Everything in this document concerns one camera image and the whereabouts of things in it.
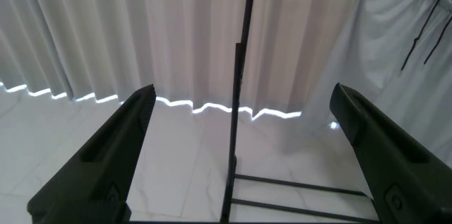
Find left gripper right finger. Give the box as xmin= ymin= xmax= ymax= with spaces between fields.
xmin=329 ymin=83 xmax=452 ymax=223

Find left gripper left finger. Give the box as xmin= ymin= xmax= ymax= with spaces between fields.
xmin=27 ymin=83 xmax=157 ymax=223

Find black clothes rack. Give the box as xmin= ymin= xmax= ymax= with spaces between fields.
xmin=219 ymin=0 xmax=381 ymax=223

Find pale grey shorts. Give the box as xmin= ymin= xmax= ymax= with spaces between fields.
xmin=282 ymin=0 xmax=452 ymax=168

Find white curtain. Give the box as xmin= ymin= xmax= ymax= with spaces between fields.
xmin=0 ymin=0 xmax=375 ymax=121

